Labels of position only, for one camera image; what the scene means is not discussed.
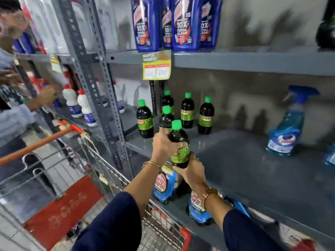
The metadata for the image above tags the person's right hand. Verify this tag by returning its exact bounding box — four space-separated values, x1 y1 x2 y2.
173 151 210 193

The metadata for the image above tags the person's left hand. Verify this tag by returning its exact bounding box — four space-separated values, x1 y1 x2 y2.
151 129 190 167

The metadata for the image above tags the dark bottle with green cap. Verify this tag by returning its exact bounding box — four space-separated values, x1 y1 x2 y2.
180 92 195 129
136 99 154 139
161 90 175 115
159 105 175 136
198 96 215 135
168 120 191 169

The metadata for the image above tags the person's right forearm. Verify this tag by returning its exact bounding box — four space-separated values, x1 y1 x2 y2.
203 189 284 251

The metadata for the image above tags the person's left forearm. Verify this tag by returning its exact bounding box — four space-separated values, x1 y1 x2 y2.
72 162 163 251

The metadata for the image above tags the blue refill pouch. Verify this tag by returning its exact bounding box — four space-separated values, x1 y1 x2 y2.
153 165 179 206
186 190 214 226
225 196 251 219

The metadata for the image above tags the gold bangle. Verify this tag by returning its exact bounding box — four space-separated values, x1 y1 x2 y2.
142 161 163 173

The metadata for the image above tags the gold wrist watch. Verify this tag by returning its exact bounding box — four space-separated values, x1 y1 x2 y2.
202 187 223 207

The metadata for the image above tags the metal shopping cart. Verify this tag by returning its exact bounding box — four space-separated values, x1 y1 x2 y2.
0 124 192 251

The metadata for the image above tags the white bottle with red cap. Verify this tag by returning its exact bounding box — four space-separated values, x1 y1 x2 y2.
77 88 98 127
112 80 126 114
95 78 108 108
62 84 83 119

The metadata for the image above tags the green and yellow price tag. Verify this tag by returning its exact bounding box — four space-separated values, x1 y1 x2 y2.
142 50 172 81

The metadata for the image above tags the blue spray bottle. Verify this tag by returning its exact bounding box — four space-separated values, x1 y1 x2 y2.
324 143 335 167
265 85 320 157

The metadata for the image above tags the grey metal shelf rack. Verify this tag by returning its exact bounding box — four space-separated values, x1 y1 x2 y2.
13 0 335 251

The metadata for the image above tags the blue cleaner bottle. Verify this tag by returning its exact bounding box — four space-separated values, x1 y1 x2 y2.
200 0 223 49
130 0 161 53
160 0 173 50
171 0 202 52

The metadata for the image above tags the red cart seat flap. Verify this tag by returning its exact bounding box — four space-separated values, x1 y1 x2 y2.
24 175 104 251

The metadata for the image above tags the red and white packet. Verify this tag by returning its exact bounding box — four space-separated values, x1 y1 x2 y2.
277 224 318 251

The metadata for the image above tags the small yellow price tag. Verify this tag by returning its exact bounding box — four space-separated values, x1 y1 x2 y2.
49 55 62 74

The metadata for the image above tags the row of white bottles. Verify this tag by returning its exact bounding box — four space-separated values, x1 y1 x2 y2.
24 0 119 54

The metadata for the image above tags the large dark bottle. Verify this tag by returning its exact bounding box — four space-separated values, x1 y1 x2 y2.
315 0 335 50

